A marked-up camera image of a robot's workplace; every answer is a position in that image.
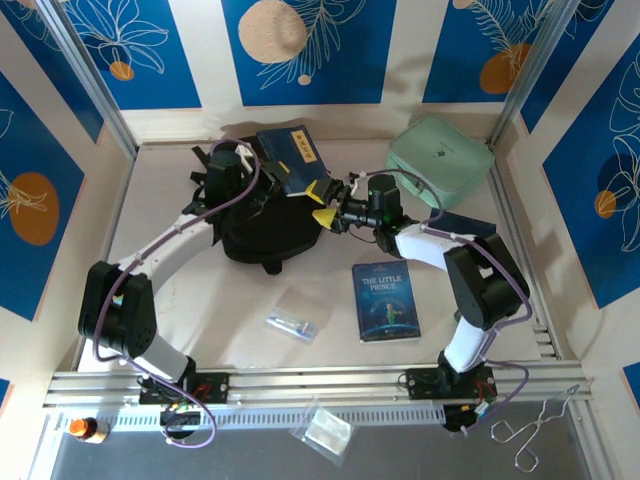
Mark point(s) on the blue book with yellow label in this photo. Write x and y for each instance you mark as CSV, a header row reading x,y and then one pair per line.
x,y
295,160

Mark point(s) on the black backpack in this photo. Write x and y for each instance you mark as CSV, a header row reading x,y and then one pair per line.
x,y
270,235

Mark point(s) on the dark blue book line drawing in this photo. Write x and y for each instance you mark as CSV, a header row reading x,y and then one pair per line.
x,y
465,221

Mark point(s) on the blue Little Prince book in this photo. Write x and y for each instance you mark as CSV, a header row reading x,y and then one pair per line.
x,y
385,300

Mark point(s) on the clear plastic bag with pens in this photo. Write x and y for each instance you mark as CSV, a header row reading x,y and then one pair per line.
x,y
295,325

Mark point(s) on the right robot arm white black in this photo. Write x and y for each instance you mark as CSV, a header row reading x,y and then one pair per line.
x,y
425,250

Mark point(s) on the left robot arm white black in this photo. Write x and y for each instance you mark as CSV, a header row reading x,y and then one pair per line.
x,y
165,250

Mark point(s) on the mint green zip case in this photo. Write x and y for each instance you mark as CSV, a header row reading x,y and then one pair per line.
x,y
440,155

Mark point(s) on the clear bag with white pad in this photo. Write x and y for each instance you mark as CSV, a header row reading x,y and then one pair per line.
x,y
327,430

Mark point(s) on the brown bottle with orange cap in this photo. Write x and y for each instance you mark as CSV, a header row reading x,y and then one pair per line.
x,y
87,430

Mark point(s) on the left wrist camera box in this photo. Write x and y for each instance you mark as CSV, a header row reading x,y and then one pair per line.
x,y
244,156

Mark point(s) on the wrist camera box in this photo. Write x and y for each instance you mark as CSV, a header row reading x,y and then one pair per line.
x,y
244,156
354,182

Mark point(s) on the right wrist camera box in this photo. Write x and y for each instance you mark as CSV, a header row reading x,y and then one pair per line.
x,y
354,182

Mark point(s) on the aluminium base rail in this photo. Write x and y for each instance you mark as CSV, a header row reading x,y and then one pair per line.
x,y
320,382

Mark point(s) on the aluminium frame post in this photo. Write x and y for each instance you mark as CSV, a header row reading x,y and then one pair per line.
x,y
526,75
87,75

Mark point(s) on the aluminium side rail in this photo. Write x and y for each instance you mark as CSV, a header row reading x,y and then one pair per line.
x,y
547,342

